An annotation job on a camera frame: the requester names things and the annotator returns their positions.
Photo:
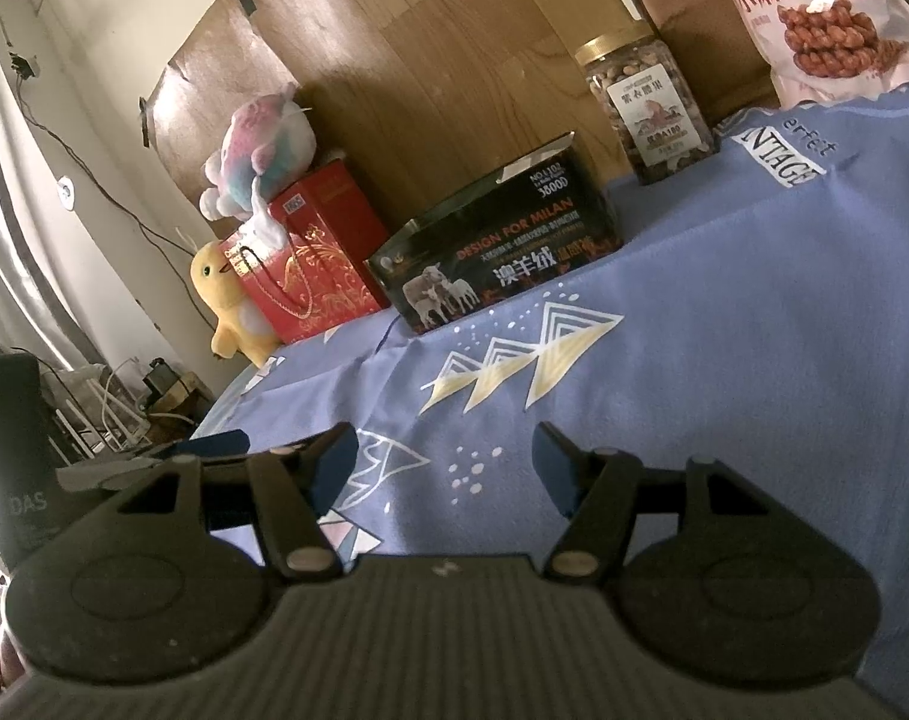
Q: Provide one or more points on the labelled nut jar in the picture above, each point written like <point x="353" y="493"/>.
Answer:
<point x="649" y="112"/>

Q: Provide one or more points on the yellow plush toy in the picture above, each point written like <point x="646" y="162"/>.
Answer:
<point x="229" y="300"/>

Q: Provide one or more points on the white wall socket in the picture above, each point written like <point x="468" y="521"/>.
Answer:
<point x="66" y="191"/>

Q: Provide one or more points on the black cardboard box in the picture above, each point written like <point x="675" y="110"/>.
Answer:
<point x="499" y="255"/>

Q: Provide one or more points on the pink twisted snack bag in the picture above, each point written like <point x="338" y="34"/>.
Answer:
<point x="822" y="15"/>

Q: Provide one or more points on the pastel plush toy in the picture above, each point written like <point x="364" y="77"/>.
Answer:
<point x="263" y="142"/>

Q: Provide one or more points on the brown chair back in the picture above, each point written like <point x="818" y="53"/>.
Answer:
<point x="694" y="30"/>

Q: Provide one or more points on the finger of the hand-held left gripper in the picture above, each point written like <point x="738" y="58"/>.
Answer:
<point x="102" y="474"/>
<point x="207" y="445"/>

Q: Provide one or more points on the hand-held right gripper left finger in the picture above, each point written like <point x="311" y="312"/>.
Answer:
<point x="334" y="465"/>

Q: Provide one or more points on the grey curtain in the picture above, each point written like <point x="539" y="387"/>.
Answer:
<point x="12" y="255"/>

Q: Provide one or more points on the black power adapter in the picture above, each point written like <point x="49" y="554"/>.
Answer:
<point x="162" y="384"/>

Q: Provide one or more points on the wooden headboard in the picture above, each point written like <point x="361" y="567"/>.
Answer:
<point x="424" y="52"/>

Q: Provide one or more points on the blue printed bed sheet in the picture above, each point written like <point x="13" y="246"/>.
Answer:
<point x="687" y="315"/>

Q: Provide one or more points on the red gift bag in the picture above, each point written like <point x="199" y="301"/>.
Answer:
<point x="327" y="255"/>

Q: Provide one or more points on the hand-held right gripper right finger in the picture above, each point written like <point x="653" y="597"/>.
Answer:
<point x="555" y="469"/>

